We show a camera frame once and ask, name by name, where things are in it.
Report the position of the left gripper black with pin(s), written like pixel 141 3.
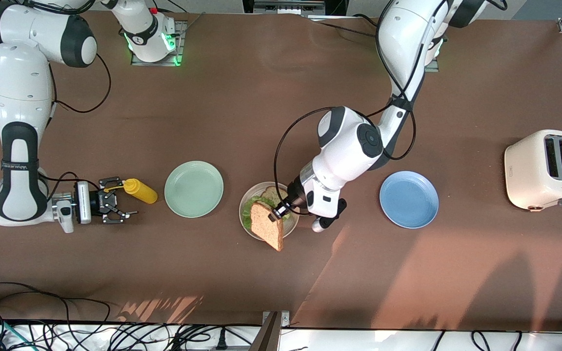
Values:
pixel 293 191

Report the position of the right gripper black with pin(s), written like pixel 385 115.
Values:
pixel 96 203

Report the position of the brown bread slice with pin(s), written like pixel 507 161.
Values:
pixel 269 226
pixel 273 194

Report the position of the yellow mustard squeeze bottle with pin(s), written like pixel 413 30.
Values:
pixel 142 191

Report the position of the green lettuce leaf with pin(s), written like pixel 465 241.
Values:
pixel 247 217

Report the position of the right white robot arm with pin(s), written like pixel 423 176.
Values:
pixel 17 97

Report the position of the beige plate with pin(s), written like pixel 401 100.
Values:
pixel 254 190

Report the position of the green plate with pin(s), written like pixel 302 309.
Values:
pixel 193 189

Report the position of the blue plate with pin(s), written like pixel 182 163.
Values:
pixel 409 200

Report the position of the black power plug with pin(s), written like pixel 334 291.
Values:
pixel 221 340

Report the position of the black electronics box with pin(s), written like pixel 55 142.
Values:
pixel 334 6

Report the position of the white toaster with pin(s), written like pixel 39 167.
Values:
pixel 525 170

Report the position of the metal corner bracket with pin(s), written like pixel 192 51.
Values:
pixel 285 319

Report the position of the grey aluminium post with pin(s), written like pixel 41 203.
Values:
pixel 266 339

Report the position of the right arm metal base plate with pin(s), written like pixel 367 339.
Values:
pixel 181 34

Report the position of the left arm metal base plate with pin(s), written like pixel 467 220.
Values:
pixel 432 67

